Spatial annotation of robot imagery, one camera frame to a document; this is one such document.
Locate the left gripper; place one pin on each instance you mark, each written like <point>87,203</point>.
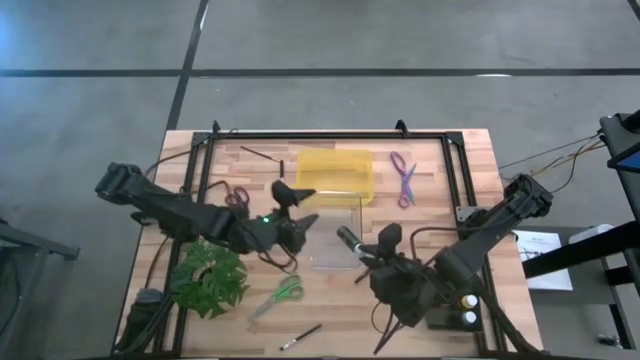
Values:
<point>285,235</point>

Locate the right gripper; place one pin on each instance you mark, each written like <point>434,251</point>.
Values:
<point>400,285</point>

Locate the slim black paintbrush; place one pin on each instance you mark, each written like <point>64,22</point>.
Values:
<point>281,170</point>

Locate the thin paintbrush gold ferrule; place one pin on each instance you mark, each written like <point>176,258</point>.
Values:
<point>260,154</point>

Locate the black pen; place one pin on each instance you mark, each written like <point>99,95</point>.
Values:
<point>302,336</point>

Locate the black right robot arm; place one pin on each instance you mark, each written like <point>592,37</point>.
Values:
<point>475,245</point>

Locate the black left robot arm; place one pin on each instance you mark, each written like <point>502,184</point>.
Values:
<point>165,207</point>

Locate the clear plastic bin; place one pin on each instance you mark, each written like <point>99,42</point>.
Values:
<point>332,250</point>

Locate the yellow plastic bin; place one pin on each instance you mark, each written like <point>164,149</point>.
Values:
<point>334,172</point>

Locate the black mesh bottle holder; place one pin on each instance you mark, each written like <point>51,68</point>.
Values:
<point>445,320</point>

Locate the artificial green leaf plant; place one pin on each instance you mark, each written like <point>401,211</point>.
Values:
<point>210,280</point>

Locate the white paper sheet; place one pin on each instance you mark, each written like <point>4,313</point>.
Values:
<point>545,260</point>

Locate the black stand with blue screen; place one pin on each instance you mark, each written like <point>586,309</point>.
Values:
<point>622,145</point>

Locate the grey side table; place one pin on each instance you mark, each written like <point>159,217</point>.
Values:
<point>30,245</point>

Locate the black aluminium table frame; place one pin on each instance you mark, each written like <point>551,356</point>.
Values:
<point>330,135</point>

